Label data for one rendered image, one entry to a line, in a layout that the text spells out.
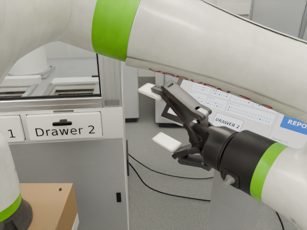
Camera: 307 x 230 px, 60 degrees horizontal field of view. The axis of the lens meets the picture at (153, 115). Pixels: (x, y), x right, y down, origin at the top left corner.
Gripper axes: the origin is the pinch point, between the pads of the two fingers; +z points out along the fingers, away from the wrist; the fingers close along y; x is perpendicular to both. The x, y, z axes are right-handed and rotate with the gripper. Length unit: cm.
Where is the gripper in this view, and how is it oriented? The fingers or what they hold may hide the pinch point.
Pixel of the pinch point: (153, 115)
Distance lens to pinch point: 58.0
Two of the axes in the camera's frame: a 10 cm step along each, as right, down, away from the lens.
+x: 7.2, -5.2, 4.5
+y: 2.1, 7.9, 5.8
